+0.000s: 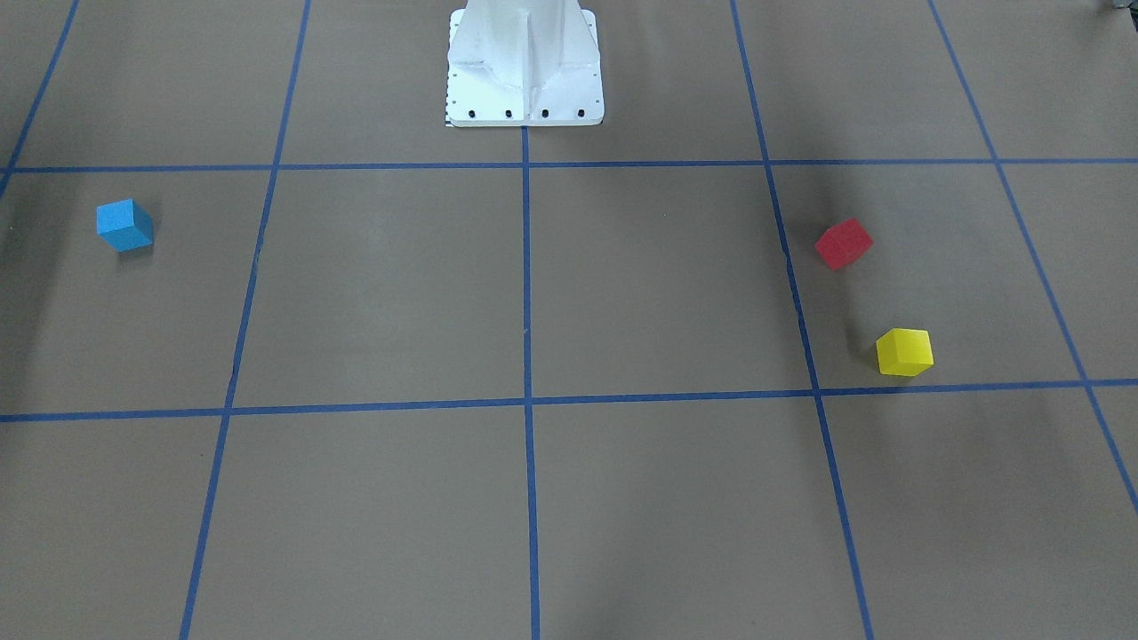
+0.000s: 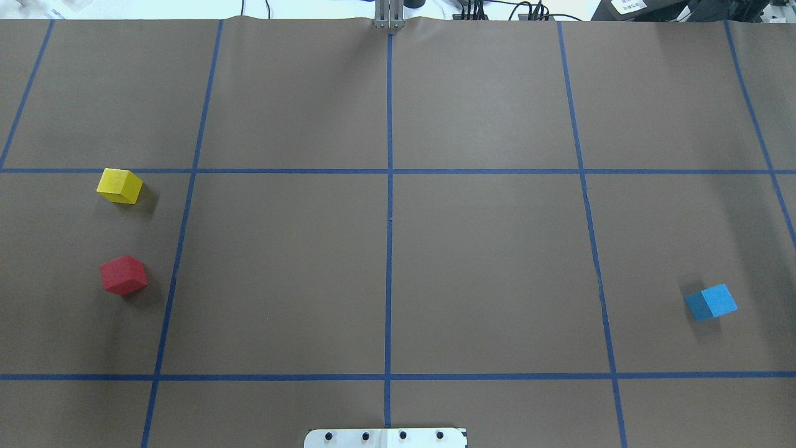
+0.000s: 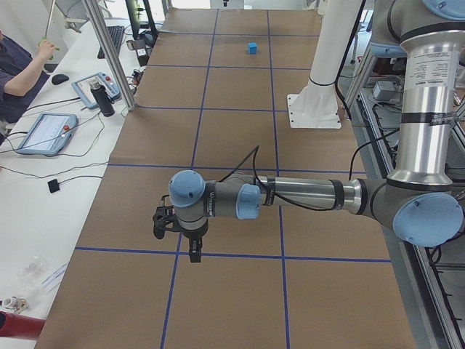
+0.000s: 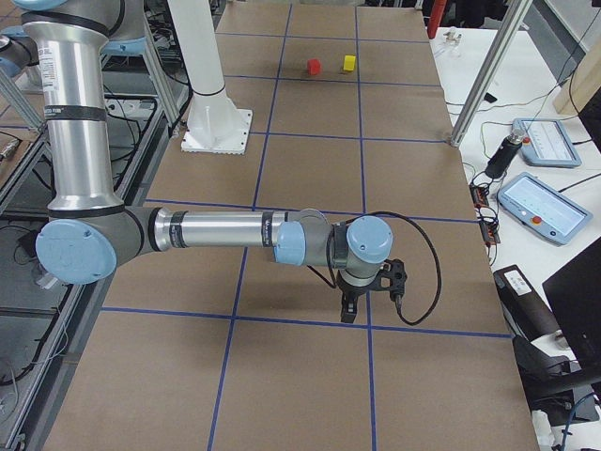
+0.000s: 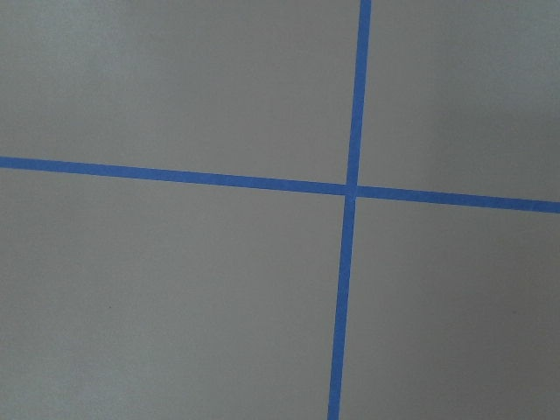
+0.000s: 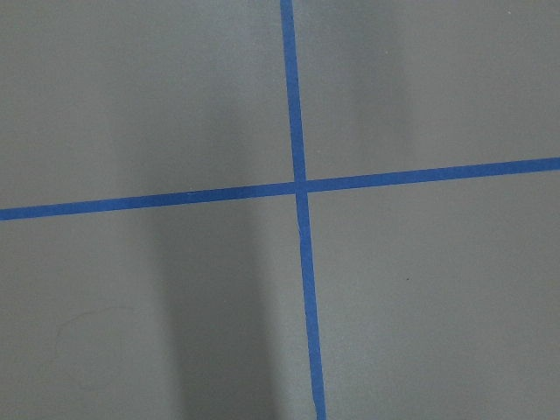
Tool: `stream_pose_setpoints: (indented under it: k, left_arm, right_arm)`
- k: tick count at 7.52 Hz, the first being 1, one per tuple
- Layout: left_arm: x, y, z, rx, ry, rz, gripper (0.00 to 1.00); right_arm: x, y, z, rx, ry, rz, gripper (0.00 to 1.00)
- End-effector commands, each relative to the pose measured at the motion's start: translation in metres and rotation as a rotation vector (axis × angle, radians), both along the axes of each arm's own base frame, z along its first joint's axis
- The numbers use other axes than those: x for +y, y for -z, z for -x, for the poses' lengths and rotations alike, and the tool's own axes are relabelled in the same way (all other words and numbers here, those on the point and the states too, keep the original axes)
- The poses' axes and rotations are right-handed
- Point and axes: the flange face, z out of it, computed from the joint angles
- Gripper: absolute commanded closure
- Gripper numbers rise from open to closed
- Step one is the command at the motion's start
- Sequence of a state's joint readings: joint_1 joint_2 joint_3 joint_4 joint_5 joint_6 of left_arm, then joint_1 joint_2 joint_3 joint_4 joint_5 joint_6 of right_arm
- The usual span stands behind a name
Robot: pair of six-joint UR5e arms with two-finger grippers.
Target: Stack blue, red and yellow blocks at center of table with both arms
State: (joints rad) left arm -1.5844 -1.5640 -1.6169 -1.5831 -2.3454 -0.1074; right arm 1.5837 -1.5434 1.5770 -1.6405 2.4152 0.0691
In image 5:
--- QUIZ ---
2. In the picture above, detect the brown paper table cover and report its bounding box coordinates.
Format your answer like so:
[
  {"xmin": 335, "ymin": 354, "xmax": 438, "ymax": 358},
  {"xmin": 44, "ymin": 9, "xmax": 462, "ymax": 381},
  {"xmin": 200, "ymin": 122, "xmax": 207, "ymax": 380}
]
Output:
[{"xmin": 1, "ymin": 1, "xmax": 559, "ymax": 419}]

